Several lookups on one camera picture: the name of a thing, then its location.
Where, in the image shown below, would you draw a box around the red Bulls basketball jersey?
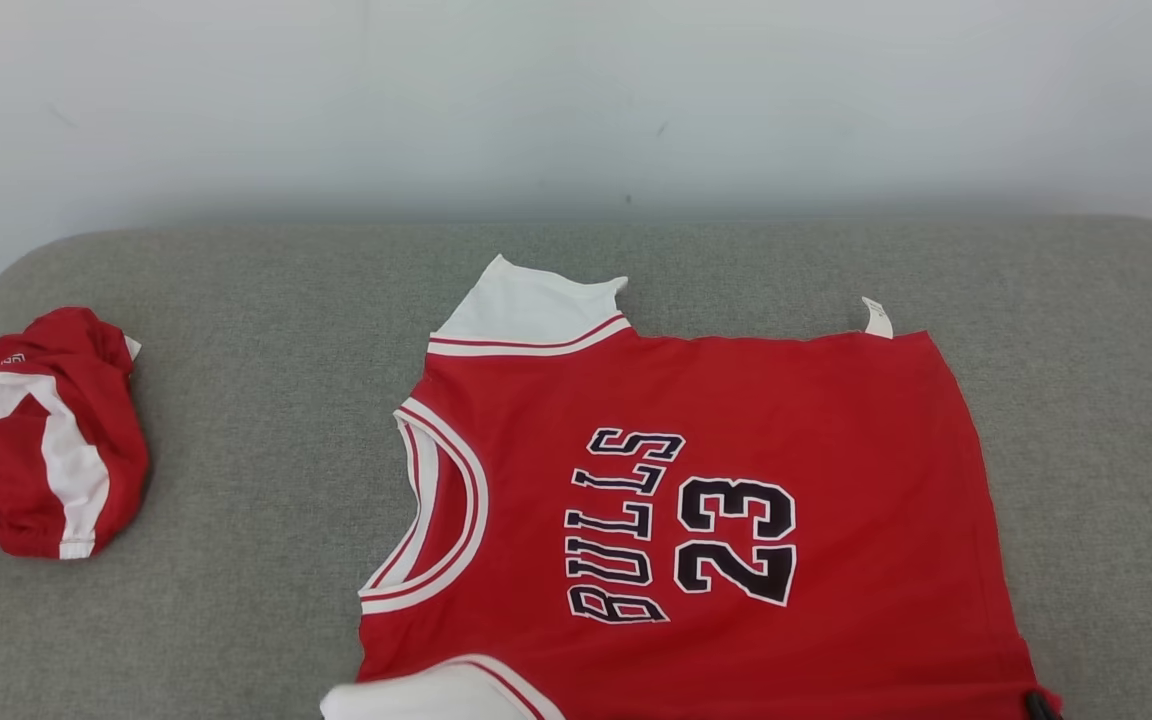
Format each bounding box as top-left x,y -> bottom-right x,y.
321,255 -> 1062,720

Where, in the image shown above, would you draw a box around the red white Bulls shorts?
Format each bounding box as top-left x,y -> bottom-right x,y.
0,307 -> 150,560

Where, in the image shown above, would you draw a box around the grey fabric sofa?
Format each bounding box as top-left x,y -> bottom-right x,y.
0,215 -> 1152,720

